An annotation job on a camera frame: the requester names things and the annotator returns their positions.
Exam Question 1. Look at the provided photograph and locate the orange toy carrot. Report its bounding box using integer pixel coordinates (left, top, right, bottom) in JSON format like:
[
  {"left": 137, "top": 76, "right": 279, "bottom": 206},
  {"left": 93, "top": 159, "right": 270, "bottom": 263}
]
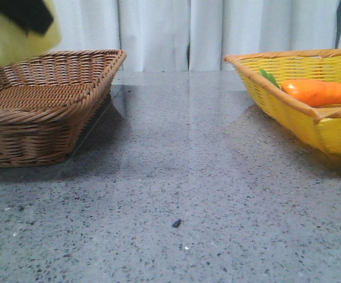
[{"left": 258, "top": 68, "right": 341, "bottom": 108}]

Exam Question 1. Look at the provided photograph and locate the white curtain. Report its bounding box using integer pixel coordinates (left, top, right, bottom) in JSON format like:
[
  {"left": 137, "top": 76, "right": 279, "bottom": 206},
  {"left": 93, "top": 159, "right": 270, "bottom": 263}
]
[{"left": 54, "top": 1, "right": 341, "bottom": 72}]

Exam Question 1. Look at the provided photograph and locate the yellow tape roll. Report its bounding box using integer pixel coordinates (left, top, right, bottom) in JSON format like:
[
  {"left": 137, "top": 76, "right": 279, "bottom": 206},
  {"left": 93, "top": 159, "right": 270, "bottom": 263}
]
[{"left": 0, "top": 1, "right": 61, "bottom": 66}]

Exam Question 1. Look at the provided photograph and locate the brown wicker basket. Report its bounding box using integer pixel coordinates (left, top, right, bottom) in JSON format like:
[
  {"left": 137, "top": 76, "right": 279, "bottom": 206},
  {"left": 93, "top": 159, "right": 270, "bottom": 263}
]
[{"left": 0, "top": 50, "right": 127, "bottom": 168}]

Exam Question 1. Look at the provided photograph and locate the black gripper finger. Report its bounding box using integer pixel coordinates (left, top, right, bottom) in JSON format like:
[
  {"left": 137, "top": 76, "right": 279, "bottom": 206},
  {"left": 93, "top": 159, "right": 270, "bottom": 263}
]
[{"left": 0, "top": 0, "right": 54, "bottom": 35}]

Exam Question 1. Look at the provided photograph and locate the small black debris piece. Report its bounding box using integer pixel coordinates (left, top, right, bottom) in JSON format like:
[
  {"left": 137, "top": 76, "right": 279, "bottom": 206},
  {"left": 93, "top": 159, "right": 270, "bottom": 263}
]
[{"left": 172, "top": 219, "right": 182, "bottom": 228}]

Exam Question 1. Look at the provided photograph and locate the yellow woven basket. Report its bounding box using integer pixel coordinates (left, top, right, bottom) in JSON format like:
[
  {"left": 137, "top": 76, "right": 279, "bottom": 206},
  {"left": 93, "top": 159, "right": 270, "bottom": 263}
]
[{"left": 224, "top": 49, "right": 341, "bottom": 155}]

